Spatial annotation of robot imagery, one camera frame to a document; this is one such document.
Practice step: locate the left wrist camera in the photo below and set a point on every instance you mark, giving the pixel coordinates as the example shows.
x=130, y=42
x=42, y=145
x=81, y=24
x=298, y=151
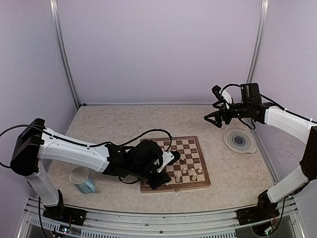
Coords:
x=167, y=158

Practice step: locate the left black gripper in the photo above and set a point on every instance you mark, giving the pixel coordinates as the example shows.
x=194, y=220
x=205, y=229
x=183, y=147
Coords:
x=155, y=184

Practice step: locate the wooden chess board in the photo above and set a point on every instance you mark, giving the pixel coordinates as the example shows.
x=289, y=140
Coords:
x=189, y=148

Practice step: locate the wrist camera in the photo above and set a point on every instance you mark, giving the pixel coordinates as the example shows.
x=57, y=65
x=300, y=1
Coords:
x=167, y=158
x=222, y=94

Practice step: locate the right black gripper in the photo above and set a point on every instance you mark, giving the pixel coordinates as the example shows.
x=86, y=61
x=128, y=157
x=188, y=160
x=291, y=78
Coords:
x=223, y=110

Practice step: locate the left aluminium frame post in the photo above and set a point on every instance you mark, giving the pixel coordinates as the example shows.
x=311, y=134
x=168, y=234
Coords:
x=63, y=54

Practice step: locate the white chess king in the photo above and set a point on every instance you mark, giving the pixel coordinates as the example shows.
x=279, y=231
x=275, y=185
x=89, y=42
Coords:
x=177, y=177

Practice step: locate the white chess piece back row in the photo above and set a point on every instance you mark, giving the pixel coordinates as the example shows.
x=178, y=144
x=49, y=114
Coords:
x=194, y=176

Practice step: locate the grey spiral coaster mat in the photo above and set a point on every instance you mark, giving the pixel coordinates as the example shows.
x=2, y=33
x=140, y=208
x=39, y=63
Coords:
x=239, y=140

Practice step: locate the front aluminium rail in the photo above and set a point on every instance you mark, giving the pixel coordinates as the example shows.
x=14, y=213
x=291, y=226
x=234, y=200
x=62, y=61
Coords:
x=98, y=223

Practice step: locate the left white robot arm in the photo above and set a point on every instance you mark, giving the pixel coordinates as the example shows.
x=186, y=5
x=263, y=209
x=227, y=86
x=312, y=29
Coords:
x=36, y=142

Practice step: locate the aluminium frame post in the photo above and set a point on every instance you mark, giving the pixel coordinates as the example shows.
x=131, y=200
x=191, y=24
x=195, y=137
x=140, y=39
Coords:
x=258, y=41
x=63, y=54

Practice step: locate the right aluminium frame post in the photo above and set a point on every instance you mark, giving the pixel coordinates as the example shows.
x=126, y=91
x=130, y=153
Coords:
x=258, y=41

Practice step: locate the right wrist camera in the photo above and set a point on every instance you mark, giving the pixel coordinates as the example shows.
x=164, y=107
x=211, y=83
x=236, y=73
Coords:
x=222, y=94

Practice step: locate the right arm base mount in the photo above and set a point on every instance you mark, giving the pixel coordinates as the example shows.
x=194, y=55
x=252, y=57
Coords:
x=253, y=214

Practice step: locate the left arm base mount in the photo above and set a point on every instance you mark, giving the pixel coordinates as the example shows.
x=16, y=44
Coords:
x=72, y=216

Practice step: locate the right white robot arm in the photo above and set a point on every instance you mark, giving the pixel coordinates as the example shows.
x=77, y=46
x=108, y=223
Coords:
x=272, y=114

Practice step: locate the light blue ceramic mug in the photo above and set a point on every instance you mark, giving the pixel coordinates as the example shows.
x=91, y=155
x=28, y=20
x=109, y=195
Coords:
x=81, y=178

